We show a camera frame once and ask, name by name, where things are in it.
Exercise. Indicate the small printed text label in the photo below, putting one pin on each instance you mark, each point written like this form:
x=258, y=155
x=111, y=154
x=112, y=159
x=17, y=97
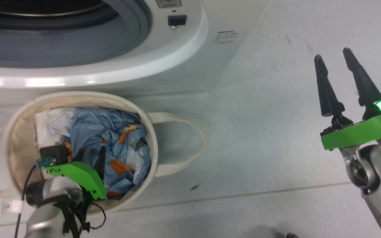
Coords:
x=225, y=37

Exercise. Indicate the grey warning label sticker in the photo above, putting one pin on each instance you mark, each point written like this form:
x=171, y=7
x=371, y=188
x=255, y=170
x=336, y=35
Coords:
x=168, y=3

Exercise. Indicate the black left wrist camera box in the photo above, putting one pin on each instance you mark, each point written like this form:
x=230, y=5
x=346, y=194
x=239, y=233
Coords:
x=54, y=152

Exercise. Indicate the white cloth bundle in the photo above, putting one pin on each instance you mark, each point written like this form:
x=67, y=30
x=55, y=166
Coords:
x=50, y=127

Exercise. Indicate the blue orange patterned garment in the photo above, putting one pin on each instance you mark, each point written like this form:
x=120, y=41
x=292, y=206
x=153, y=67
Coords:
x=104, y=132

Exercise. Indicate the white basket tag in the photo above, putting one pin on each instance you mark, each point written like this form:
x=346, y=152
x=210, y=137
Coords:
x=12, y=206

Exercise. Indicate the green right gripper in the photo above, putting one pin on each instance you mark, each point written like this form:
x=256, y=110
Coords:
x=362, y=134

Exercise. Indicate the cream canvas laundry basket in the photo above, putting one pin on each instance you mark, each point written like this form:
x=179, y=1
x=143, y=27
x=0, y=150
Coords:
x=15, y=138

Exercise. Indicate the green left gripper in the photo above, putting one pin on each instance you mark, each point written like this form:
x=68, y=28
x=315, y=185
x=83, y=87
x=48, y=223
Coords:
x=81, y=175

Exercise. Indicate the black door latch socket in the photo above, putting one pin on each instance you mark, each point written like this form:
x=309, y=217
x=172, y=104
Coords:
x=176, y=20

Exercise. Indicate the white washing machine body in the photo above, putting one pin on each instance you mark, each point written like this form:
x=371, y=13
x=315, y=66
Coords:
x=177, y=59

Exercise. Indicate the grey rubber door gasket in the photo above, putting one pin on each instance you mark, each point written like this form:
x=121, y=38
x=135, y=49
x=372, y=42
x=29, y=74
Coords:
x=78, y=46

